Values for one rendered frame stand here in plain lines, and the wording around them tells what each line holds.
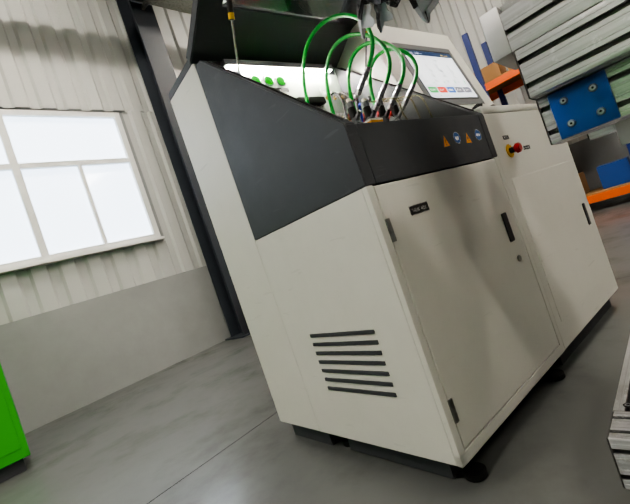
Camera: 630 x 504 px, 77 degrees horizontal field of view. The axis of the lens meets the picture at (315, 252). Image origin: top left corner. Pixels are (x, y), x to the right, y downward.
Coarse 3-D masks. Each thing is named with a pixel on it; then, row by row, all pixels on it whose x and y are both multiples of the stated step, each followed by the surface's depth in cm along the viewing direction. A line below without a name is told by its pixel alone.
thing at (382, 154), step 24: (408, 120) 111; (432, 120) 119; (456, 120) 127; (384, 144) 103; (408, 144) 109; (432, 144) 116; (456, 144) 124; (480, 144) 133; (384, 168) 101; (408, 168) 107; (432, 168) 113
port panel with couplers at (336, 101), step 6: (324, 90) 172; (330, 90) 174; (336, 90) 176; (324, 96) 171; (336, 96) 172; (342, 96) 176; (336, 102) 175; (336, 108) 174; (342, 108) 176; (336, 114) 173; (342, 114) 175
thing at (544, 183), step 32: (384, 32) 175; (416, 32) 192; (352, 64) 176; (384, 64) 163; (512, 128) 150; (544, 128) 169; (512, 160) 145; (544, 160) 162; (512, 192) 139; (544, 192) 155; (576, 192) 175; (544, 224) 149; (576, 224) 167; (544, 256) 143; (576, 256) 160; (544, 288) 139; (576, 288) 154; (608, 288) 174; (576, 320) 148
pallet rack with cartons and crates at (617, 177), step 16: (496, 64) 575; (480, 80) 573; (496, 80) 560; (512, 80) 603; (496, 96) 637; (624, 160) 503; (608, 176) 517; (624, 176) 507; (592, 192) 536; (608, 192) 504; (624, 192) 494
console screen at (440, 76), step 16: (416, 48) 183; (432, 48) 192; (432, 64) 184; (448, 64) 194; (432, 80) 177; (448, 80) 185; (464, 80) 195; (432, 96) 170; (448, 96) 178; (464, 96) 187; (480, 96) 196
